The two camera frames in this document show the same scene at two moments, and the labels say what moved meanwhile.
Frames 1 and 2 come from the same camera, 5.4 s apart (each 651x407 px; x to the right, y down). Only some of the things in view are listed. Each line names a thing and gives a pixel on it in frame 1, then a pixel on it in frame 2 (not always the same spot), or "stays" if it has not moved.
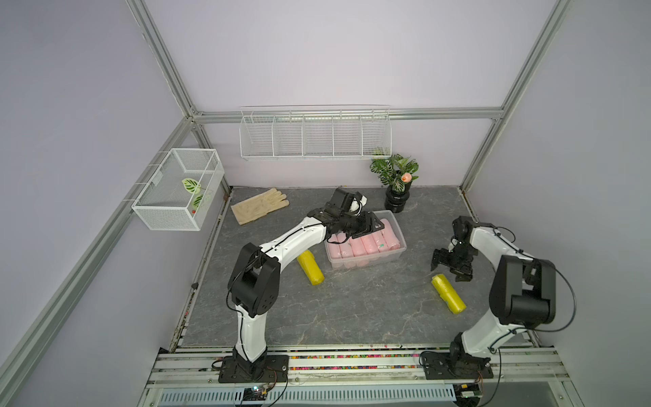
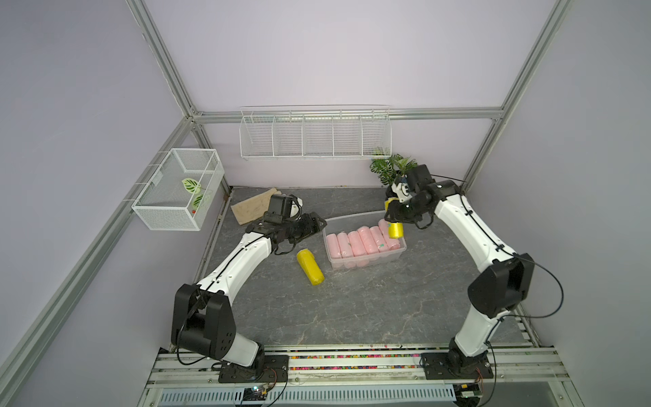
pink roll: (370, 244) stays
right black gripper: (440, 257) to (395, 213)
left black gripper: (366, 225) to (308, 230)
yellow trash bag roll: (448, 293) to (396, 230)
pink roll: (391, 238) stays
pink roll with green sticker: (358, 247) stays
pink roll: (334, 248) stays
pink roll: (345, 248) stays
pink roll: (381, 241) stays
